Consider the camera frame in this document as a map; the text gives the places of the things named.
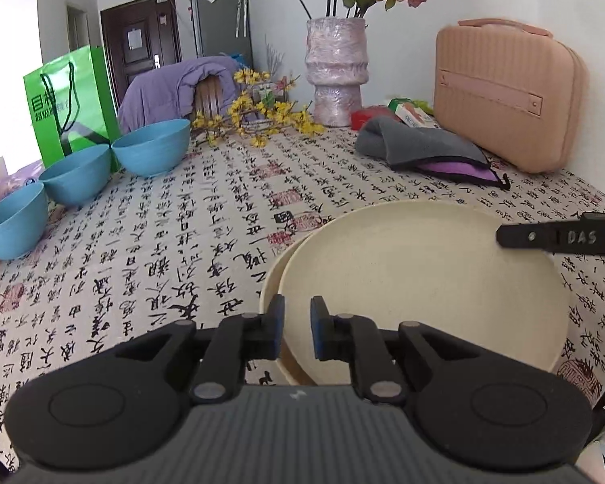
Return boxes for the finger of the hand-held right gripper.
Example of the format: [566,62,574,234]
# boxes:
[496,219,582,256]

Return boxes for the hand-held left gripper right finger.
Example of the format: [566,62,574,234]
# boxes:
[309,296,486,407]

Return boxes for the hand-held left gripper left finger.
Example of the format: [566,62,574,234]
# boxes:
[113,294,286,405]

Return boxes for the cream plate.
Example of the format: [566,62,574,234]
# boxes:
[281,200,572,387]
[258,231,324,387]

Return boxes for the blue bowl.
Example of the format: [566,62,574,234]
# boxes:
[0,181,49,261]
[38,143,113,208]
[111,118,192,177]

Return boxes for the purple pouch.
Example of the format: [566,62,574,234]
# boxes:
[415,158,511,192]

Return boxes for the pink hard case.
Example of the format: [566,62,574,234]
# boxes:
[433,19,590,173]

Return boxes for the grey cloth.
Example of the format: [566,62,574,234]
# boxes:
[355,115,490,171]

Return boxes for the red box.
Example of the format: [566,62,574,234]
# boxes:
[351,105,402,130]

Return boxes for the yellow blossom branch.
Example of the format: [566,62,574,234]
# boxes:
[191,67,326,148]

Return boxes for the wooden chair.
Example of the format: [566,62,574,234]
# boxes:
[194,76,238,117]

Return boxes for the pink textured vase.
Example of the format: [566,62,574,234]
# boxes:
[305,16,370,127]

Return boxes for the purple jacket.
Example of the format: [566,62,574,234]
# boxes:
[118,56,243,135]

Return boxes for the pale dried grass stems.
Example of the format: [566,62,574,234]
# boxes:
[264,35,286,82]

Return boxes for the purple tissue pack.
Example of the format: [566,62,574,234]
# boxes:
[0,158,46,213]

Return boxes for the green paper bag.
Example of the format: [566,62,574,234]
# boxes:
[23,45,125,170]

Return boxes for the grey refrigerator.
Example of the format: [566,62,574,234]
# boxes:
[188,0,254,69]

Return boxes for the dark entrance door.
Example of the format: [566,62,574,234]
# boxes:
[99,0,183,107]

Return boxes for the side room door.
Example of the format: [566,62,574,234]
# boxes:
[66,4,91,54]

